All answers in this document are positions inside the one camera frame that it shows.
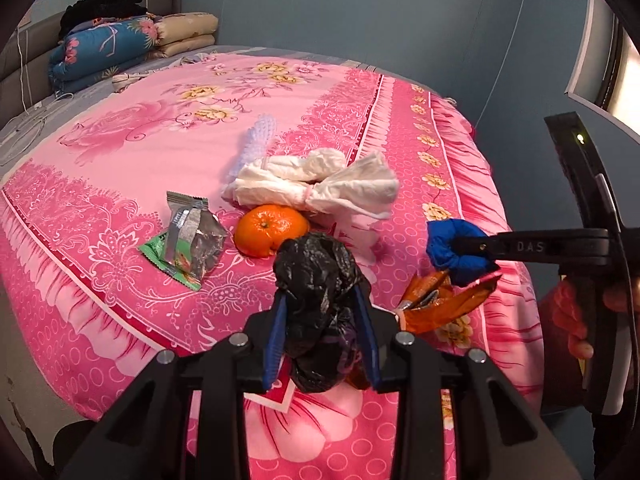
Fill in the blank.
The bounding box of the black plastic bag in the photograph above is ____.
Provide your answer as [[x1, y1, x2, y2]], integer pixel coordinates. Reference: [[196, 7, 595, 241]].
[[274, 232, 373, 393]]

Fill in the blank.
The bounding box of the white framed window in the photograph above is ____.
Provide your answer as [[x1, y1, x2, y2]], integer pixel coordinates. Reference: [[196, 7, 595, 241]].
[[565, 0, 640, 131]]

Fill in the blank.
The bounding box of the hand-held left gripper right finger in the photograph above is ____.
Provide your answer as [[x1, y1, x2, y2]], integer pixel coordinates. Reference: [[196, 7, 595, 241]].
[[352, 286, 583, 480]]

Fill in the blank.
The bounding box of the orange foil wrapper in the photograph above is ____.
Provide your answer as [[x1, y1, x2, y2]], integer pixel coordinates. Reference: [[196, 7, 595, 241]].
[[397, 269, 502, 335]]

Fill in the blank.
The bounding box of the orange mandarin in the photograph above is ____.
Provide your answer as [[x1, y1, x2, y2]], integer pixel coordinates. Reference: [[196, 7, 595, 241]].
[[234, 203, 311, 259]]

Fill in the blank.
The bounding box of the pile of black clothes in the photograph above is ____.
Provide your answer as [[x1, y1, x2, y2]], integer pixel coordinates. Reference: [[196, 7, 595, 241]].
[[59, 0, 148, 41]]

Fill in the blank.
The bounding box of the pink floral blanket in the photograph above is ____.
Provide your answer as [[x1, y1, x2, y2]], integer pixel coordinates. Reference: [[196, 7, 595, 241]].
[[0, 54, 546, 480]]

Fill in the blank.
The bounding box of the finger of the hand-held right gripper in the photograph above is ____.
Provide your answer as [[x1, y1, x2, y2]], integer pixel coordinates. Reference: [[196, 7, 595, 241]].
[[450, 228, 611, 267]]

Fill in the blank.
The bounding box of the person's right hand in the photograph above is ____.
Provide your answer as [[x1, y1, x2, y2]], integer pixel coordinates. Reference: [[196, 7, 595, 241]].
[[554, 279, 640, 359]]

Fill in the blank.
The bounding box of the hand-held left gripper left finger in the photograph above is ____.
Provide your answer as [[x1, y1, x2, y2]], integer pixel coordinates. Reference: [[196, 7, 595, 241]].
[[59, 291, 290, 480]]

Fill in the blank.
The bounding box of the green silver snack wrapper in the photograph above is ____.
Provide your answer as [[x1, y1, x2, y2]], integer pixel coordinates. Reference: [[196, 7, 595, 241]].
[[137, 191, 228, 292]]

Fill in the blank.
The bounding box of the white charging cable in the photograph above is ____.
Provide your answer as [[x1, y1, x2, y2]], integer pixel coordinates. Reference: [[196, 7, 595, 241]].
[[0, 27, 68, 166]]

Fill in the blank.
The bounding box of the blue glove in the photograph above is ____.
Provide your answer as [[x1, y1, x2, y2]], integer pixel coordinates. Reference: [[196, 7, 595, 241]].
[[426, 219, 500, 288]]

